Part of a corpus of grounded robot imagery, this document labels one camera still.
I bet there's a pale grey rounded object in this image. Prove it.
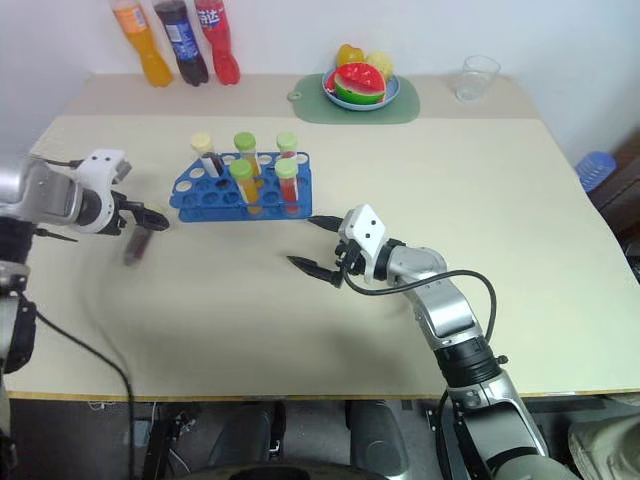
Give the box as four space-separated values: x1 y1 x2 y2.
566 393 640 480

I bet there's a blue plastic stool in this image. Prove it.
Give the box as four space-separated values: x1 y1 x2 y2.
574 150 618 193

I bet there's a blue plate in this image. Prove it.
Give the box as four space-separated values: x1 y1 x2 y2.
321 66 402 112

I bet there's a blue test tube rack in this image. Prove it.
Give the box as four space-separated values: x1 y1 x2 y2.
167 150 314 224

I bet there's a green cutting mat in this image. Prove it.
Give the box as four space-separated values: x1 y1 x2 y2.
287 72 422 126

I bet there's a dark rounded shape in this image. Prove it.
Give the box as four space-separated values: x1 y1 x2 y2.
343 398 410 480
207 399 304 476

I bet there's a dark brown furniture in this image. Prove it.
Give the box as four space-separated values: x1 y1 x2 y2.
593 130 640 284

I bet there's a green-capped red test tube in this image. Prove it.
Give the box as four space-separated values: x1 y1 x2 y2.
275 131 301 166
274 157 302 214

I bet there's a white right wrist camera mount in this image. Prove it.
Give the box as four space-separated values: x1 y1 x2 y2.
336 202 390 287

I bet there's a clear plastic cup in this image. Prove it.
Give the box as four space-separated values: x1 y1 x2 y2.
453 54 503 104

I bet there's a yellow-capped dark red test tube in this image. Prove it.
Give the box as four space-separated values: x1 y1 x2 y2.
189 131 226 179

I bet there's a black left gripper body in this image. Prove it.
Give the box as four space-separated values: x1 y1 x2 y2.
110 189 146 235

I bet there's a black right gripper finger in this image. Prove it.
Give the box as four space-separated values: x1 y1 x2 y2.
306 213 347 235
285 254 345 290

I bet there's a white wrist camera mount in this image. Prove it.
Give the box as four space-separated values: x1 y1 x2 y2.
73 147 134 236
336 202 390 287

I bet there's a pale yellow toy fruit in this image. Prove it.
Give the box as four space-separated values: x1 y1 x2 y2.
365 49 398 82

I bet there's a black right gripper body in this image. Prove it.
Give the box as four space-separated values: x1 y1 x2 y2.
331 238 367 290

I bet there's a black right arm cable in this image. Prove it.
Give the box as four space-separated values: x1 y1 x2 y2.
341 268 500 480

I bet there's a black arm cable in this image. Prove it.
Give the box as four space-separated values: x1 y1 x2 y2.
341 268 500 480
27 294 137 480

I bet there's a red soda bottle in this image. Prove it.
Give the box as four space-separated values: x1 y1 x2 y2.
194 0 243 86

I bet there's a yellow toy pepper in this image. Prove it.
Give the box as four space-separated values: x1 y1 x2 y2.
335 43 372 69

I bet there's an orange soda bottle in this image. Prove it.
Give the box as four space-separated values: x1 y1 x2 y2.
110 0 175 89

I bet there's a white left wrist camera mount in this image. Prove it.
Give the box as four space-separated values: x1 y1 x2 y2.
73 147 134 236

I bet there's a toy watermelon slice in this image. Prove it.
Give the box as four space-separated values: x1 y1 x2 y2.
331 61 389 106

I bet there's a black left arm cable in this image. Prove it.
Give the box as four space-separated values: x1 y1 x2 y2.
27 294 137 480

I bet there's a green-capped orange test tube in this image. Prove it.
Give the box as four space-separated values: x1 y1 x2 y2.
233 131 263 179
228 159 264 216

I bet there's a dark cola bottle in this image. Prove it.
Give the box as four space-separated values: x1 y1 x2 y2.
151 0 211 87

